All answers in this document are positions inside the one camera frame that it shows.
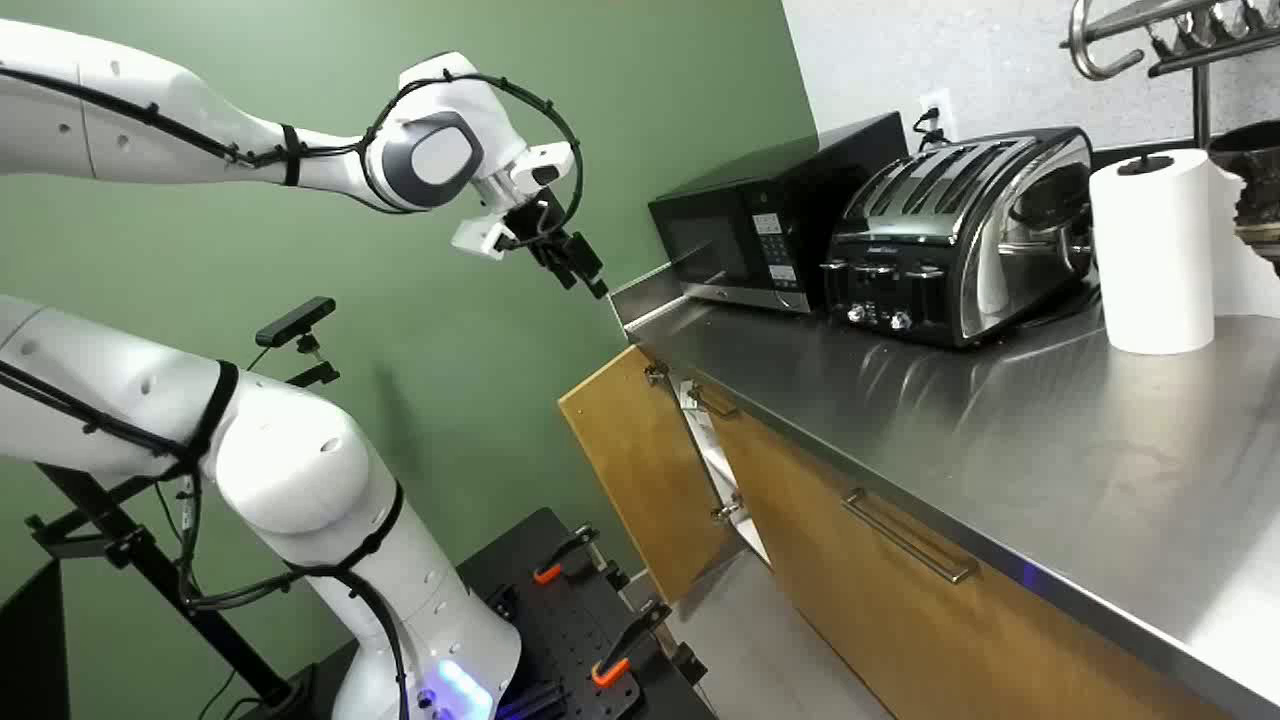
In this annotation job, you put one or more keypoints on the black camera on tripod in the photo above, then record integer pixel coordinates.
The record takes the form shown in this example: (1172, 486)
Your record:
(299, 326)

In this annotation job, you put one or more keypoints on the black orange spring clamp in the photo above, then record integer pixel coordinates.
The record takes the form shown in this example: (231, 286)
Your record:
(625, 650)
(567, 559)

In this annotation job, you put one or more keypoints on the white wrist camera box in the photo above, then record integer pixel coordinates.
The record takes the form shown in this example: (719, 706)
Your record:
(482, 237)

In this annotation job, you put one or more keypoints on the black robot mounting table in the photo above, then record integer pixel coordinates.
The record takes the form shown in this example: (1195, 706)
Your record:
(562, 627)

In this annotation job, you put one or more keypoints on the white wall outlet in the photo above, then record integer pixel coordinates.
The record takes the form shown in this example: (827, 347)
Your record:
(933, 117)

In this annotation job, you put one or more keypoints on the dark cooking pan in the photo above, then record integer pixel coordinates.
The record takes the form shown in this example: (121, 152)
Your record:
(1253, 184)

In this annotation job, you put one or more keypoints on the black microwave oven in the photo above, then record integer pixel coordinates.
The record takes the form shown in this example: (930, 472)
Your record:
(745, 227)

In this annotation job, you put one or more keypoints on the wooden cupboard door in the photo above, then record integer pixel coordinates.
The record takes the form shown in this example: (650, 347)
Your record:
(633, 466)

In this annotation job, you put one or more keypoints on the silver four-slot toaster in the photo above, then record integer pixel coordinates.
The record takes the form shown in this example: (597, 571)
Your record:
(962, 242)

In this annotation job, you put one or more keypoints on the metal dish rack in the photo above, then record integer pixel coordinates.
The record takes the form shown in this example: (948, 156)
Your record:
(1172, 27)

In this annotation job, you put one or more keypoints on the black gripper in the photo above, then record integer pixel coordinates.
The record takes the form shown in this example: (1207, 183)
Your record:
(545, 232)

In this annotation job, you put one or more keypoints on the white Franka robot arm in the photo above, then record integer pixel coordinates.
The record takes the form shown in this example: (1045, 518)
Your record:
(294, 466)

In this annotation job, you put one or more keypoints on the wooden kitchen cabinet fronts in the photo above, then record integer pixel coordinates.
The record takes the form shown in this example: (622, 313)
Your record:
(933, 627)

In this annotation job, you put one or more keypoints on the white paper towel roll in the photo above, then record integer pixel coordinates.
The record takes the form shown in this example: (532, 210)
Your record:
(1154, 254)

